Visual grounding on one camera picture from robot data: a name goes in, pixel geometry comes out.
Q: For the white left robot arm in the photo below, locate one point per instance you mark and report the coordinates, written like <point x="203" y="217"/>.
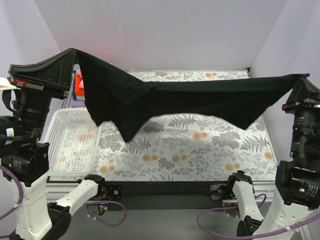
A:
<point x="24" y="161"/>

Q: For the aluminium frame rail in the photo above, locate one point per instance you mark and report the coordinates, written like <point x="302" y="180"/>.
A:
<point x="58" y="189"/>

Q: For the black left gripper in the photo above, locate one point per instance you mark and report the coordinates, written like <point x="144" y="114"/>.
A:
<point x="36" y="83"/>

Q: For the black t shirt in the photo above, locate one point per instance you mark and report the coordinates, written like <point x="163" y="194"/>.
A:
<point x="114" y="95"/>

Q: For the pink folded t shirt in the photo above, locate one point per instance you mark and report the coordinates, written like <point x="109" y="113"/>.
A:
<point x="80" y="79"/>

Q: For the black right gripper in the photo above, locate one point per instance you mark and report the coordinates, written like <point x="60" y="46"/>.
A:
<point x="304" y="105"/>

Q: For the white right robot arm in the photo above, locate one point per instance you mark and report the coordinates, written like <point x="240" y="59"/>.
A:
<point x="297" y="182"/>

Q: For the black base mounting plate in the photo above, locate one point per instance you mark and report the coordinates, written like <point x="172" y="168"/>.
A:
<point x="166" y="195"/>

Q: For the orange folded t shirt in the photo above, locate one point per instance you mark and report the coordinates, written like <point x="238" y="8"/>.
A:
<point x="76" y="81"/>

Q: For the floral patterned table mat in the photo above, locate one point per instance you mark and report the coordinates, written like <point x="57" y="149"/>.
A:
<point x="186" y="147"/>

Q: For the white plastic basket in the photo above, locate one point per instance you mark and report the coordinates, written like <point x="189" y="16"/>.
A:
<point x="73" y="139"/>

